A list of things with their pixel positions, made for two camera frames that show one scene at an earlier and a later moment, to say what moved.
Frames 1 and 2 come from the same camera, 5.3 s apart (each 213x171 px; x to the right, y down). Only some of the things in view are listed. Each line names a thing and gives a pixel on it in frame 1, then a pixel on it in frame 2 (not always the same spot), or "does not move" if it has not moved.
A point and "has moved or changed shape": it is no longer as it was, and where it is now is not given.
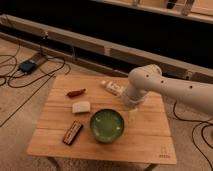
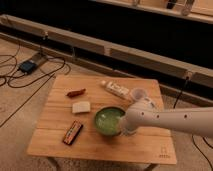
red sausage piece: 75,93 does not move
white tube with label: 112,87 does not move
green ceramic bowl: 107,125 has moved or changed shape
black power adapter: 27,66 does not move
